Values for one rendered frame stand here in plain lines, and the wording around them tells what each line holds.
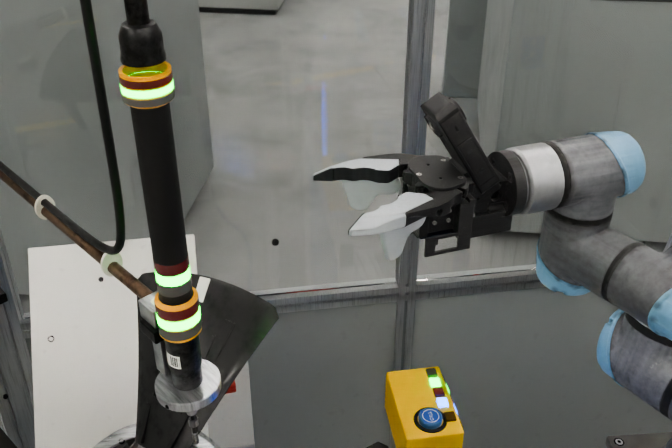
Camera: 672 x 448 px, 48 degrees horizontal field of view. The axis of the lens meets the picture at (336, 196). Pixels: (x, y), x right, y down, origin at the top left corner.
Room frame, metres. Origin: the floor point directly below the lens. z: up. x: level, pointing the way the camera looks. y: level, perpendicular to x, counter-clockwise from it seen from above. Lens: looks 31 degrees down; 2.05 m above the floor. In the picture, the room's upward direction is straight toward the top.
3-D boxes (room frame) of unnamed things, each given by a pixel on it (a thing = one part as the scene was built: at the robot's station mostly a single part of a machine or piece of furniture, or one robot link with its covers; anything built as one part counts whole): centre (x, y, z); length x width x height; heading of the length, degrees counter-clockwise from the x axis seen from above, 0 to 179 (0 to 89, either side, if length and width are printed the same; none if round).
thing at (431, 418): (0.90, -0.16, 1.08); 0.04 x 0.04 x 0.02
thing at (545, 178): (0.72, -0.21, 1.64); 0.08 x 0.05 x 0.08; 19
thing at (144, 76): (0.59, 0.16, 1.80); 0.04 x 0.04 x 0.03
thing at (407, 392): (0.94, -0.15, 1.02); 0.16 x 0.10 x 0.11; 9
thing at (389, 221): (0.62, -0.05, 1.64); 0.09 x 0.03 x 0.06; 135
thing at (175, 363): (0.59, 0.16, 1.66); 0.04 x 0.04 x 0.46
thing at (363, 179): (0.71, -0.02, 1.64); 0.09 x 0.03 x 0.06; 83
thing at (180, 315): (0.59, 0.16, 1.57); 0.04 x 0.04 x 0.01
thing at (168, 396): (0.60, 0.17, 1.50); 0.09 x 0.07 x 0.10; 44
